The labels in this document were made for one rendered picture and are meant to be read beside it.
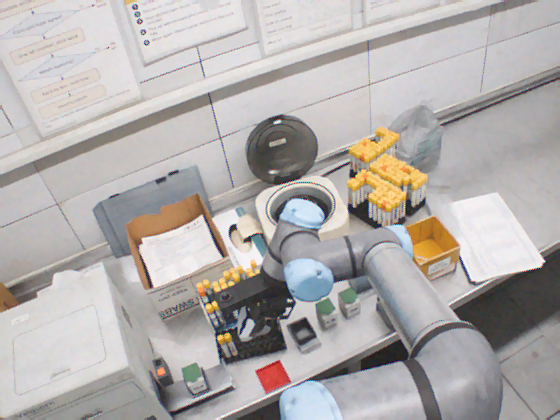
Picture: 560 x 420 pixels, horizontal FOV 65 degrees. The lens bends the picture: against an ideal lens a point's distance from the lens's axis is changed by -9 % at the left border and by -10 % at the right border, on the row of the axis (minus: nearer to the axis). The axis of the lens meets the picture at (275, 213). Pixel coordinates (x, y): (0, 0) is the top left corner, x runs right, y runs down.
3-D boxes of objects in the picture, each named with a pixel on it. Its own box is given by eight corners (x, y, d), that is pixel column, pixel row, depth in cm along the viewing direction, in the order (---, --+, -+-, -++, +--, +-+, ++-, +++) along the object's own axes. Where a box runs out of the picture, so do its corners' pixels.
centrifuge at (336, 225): (281, 287, 133) (274, 259, 125) (256, 216, 154) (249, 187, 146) (362, 261, 135) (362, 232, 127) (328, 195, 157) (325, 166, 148)
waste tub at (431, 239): (416, 288, 126) (419, 265, 119) (392, 254, 136) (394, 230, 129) (457, 269, 128) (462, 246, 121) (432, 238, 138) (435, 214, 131)
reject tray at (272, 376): (265, 394, 111) (265, 392, 111) (255, 371, 116) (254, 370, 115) (291, 382, 113) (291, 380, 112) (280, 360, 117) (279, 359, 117)
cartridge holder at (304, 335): (302, 354, 118) (300, 347, 115) (287, 327, 124) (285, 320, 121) (321, 344, 119) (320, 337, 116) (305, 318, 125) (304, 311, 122)
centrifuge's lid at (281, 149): (239, 128, 133) (234, 117, 139) (257, 200, 148) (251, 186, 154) (313, 109, 135) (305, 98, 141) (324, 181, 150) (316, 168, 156)
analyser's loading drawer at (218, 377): (158, 420, 107) (150, 412, 104) (151, 397, 112) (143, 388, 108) (236, 386, 111) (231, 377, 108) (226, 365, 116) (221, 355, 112)
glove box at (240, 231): (243, 288, 135) (236, 267, 128) (215, 234, 151) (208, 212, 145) (282, 271, 137) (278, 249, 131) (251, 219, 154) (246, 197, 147)
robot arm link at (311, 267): (354, 262, 76) (338, 221, 85) (284, 277, 76) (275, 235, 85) (356, 296, 80) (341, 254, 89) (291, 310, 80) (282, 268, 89)
